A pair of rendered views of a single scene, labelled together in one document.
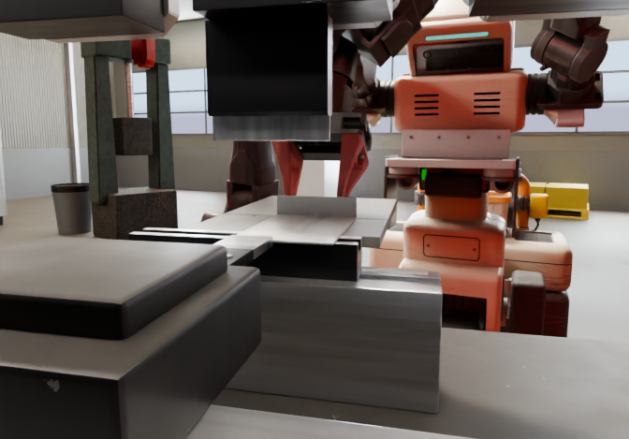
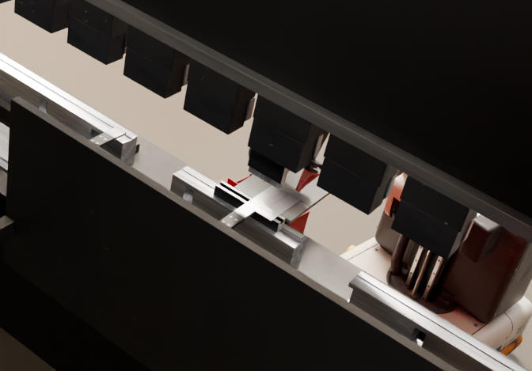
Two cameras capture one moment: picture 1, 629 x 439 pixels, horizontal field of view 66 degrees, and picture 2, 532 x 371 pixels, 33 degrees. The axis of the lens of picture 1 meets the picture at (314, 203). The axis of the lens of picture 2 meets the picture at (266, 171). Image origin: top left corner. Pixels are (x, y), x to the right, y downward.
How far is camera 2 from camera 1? 1.91 m
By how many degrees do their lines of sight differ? 30
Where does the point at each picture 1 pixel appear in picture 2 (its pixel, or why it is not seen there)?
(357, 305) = (272, 240)
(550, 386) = (330, 284)
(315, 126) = (277, 184)
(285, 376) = not seen: hidden behind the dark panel
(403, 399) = not seen: hidden behind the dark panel
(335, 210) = (293, 194)
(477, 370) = (315, 270)
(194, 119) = not seen: outside the picture
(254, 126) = (260, 174)
